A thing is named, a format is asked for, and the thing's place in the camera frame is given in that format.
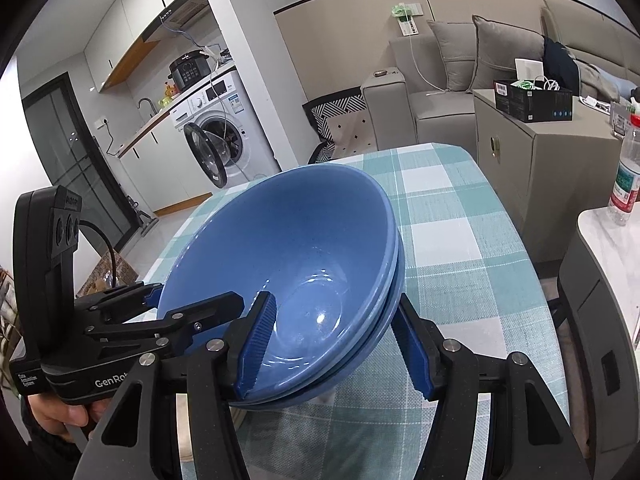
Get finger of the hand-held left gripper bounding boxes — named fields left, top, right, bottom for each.
left=75, top=282, right=164, bottom=322
left=85, top=291, right=246, bottom=356

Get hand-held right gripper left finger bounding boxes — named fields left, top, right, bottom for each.
left=72, top=291, right=277, bottom=480

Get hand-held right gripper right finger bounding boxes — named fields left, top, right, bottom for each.
left=392, top=295, right=593, bottom=480

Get dark blue bowl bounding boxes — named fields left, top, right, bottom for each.
left=156, top=164, right=399, bottom=403

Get person's left hand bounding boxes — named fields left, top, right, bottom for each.
left=30, top=392, right=108, bottom=443

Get brown patterned cardboard box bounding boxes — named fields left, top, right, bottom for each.
left=75, top=252, right=138, bottom=298

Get shoe rack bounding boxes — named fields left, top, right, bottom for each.
left=0, top=267, right=23, bottom=391

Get stick vacuum cleaner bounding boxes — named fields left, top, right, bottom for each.
left=129, top=197, right=160, bottom=223

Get teal checkered tablecloth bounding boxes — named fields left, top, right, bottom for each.
left=135, top=144, right=571, bottom=480

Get black glass door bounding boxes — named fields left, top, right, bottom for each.
left=21, top=72, right=141, bottom=241

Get white lower cabinets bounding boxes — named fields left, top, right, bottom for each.
left=117, top=127, right=216, bottom=213

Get white cabinets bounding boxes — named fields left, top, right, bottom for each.
left=82, top=0, right=168, bottom=93
left=117, top=127, right=216, bottom=213

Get white washing machine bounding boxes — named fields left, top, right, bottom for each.
left=169, top=67, right=281, bottom=190

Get beige side cabinet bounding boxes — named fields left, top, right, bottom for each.
left=472, top=87, right=626, bottom=263

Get black pressure cooker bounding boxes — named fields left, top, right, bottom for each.
left=167, top=51, right=210, bottom=92

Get black white patterned cushion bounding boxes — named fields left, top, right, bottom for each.
left=301, top=92, right=376, bottom=163

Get grey sofa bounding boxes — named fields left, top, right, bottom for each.
left=361, top=0, right=640, bottom=151

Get white upper cabinets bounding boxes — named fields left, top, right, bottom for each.
left=82, top=0, right=168, bottom=93

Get plastic water bottle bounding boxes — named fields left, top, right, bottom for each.
left=607, top=112, right=640, bottom=226

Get black box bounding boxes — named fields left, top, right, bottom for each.
left=494, top=79, right=573, bottom=123

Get range hood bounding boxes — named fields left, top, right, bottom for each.
left=140, top=0, right=211, bottom=43

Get grey cushion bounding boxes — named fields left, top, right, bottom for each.
left=467, top=15, right=546, bottom=95
left=426, top=19, right=481, bottom=93

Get white card box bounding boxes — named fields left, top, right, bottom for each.
left=515, top=58, right=544, bottom=83

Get dark cloth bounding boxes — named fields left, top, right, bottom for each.
left=542, top=37, right=583, bottom=96

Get grey blanket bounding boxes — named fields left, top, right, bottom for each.
left=575, top=60, right=636, bottom=103

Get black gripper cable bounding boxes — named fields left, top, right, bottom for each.
left=77, top=220, right=118, bottom=291

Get green white wall charger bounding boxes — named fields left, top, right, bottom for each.
left=387, top=2, right=423, bottom=36

